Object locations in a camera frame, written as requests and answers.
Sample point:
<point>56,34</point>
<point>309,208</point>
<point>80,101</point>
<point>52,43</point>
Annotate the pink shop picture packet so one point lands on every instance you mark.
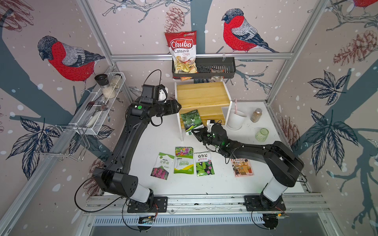
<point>241,167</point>

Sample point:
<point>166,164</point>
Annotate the red Chuba cassava chips bag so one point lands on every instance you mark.
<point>182,47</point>

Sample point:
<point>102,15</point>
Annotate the dark green seed bag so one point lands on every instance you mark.
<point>192,121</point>

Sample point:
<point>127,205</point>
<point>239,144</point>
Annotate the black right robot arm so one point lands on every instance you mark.
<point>284,165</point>

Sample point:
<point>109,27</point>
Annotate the metal spoon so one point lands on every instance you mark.
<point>99,107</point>

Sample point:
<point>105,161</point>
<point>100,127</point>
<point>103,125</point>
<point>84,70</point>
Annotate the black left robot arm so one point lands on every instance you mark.
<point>114,176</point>

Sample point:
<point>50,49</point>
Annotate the green glass cup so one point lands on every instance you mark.
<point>262,135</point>

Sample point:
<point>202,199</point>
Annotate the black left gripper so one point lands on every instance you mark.
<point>172,107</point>

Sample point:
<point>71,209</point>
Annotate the white wire wall rack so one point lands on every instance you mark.
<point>94,124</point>

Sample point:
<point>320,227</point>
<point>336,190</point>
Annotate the green white purple seed bag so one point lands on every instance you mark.
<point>162,166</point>

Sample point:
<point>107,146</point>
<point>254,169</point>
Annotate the black wire basket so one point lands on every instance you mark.
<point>205,64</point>

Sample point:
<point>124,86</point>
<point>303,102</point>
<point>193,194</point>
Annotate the wooden two-tier shelf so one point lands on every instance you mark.
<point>212,100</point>

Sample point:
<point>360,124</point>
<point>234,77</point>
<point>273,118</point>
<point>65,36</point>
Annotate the green flower seed bag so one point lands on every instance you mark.
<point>184,161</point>

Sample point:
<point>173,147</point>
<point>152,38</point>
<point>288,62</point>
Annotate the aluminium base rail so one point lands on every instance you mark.
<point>216,204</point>

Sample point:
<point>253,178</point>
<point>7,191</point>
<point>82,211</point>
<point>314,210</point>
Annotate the snack bar packet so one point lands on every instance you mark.
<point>219,70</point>

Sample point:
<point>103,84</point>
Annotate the pink straw spoon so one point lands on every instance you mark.
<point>235,107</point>

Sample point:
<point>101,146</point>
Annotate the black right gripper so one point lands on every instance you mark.
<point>201,132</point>

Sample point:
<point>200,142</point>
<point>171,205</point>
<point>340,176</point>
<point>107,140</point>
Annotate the mimosa seed bag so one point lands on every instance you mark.
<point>203,164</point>

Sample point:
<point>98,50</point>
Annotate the glass jar in rack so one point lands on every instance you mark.
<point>116,81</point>

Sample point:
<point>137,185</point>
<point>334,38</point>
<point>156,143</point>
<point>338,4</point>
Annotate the white cup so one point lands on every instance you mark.
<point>235,119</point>

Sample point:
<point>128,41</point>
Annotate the black lid spice grinder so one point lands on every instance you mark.
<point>108,91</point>

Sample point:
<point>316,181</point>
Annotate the amber small bottle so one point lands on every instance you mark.
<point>256,115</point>

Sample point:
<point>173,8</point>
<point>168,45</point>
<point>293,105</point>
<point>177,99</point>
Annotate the chrome wire hanger rack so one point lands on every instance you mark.
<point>72,143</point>

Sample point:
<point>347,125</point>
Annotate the metal fork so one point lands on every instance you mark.
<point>92,103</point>

